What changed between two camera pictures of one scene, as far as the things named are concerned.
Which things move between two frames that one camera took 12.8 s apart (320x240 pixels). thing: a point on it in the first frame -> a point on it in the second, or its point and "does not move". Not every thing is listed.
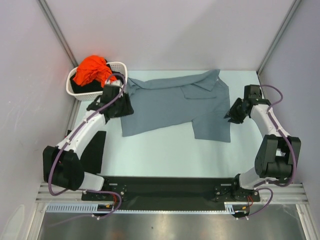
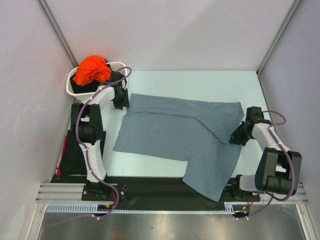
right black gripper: x=235 y=114 -> x=240 y=135
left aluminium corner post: x=56 y=30 does not move
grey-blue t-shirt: x=202 y=99 -> x=196 y=131
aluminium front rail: x=293 y=192 does not move
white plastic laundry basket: x=120 y=67 does not move
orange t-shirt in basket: x=94 y=68 does not move
